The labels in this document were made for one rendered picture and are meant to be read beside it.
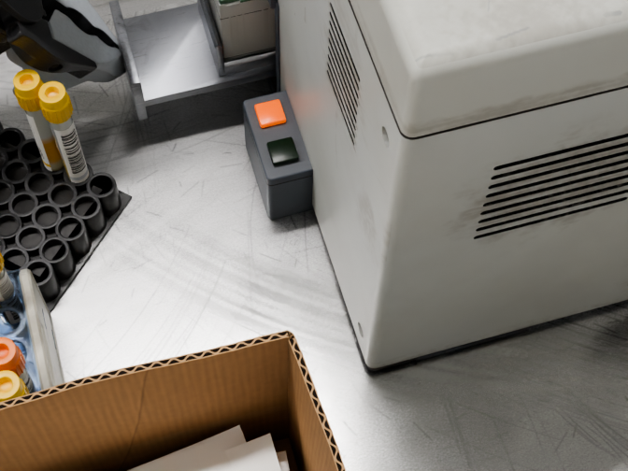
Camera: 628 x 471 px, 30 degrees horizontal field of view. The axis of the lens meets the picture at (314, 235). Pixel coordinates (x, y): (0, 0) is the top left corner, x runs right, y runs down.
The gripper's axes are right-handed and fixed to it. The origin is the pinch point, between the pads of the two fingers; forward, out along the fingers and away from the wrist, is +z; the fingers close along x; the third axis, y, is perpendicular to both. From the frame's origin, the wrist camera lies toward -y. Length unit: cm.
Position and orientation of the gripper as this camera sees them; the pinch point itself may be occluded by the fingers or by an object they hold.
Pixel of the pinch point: (118, 54)
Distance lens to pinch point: 75.2
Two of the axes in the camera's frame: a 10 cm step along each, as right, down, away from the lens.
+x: 2.8, 8.5, -4.4
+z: 4.7, 2.8, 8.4
